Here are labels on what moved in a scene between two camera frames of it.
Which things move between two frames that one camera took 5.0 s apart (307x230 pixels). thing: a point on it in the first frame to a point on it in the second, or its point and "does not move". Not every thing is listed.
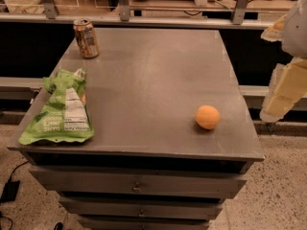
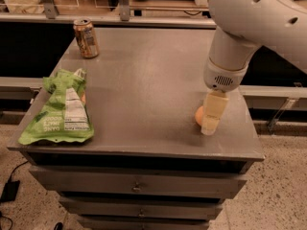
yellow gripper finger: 287,86 to 215,103
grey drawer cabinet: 149,165 does not move
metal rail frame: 51,15 does not move
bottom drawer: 146,222 does not move
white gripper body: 296,33 to 223,78
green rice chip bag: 64,115 does not move
